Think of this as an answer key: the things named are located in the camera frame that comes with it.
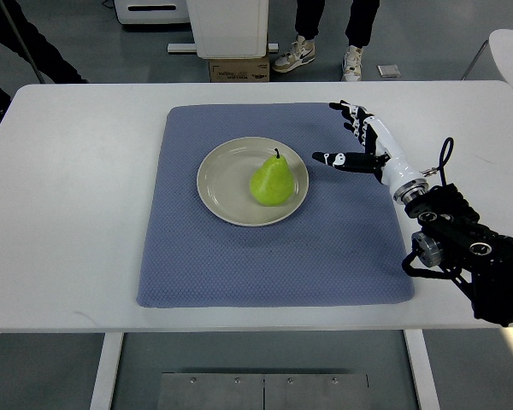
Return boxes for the white appliance with slot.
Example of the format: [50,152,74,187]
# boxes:
[113,0,190,25]

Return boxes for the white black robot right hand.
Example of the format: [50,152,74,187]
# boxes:
[312,100,428,205]

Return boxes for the green pear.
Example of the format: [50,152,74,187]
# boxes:
[250,149,294,206]

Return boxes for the right beige sneaker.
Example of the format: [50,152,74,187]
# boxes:
[341,45,363,82]

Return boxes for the white cabinet on stand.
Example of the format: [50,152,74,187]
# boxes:
[168,0,268,59]

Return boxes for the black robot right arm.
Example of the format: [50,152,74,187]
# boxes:
[402,181,513,327]

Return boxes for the brown cardboard box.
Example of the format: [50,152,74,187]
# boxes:
[209,55,270,83]

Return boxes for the grey floor plate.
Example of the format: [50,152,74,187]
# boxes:
[376,64,401,79]

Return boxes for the standing person black trousers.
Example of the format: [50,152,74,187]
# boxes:
[295,0,380,48]

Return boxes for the person in black clothes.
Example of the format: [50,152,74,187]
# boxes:
[0,1,88,123]

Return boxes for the left beige sneaker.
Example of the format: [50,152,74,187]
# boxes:
[272,35,315,73]

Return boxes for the white table frame legs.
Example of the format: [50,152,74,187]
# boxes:
[89,329,440,409]

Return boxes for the beige sneaker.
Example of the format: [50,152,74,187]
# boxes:
[272,35,315,73]
[341,45,363,82]

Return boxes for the blue textured place mat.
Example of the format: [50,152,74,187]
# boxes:
[137,102,414,308]

